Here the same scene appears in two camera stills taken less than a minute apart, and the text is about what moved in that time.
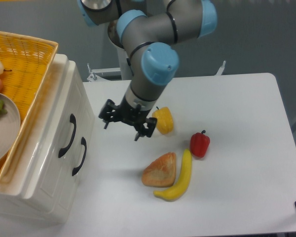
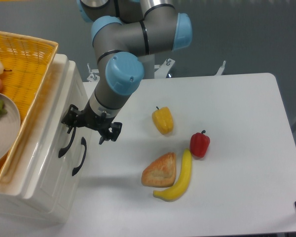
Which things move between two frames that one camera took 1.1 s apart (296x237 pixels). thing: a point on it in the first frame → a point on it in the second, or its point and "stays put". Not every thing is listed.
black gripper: (111, 112) → (100, 124)
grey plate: (5, 131) stays put
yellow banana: (178, 190) stays put
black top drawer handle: (72, 118) stays put
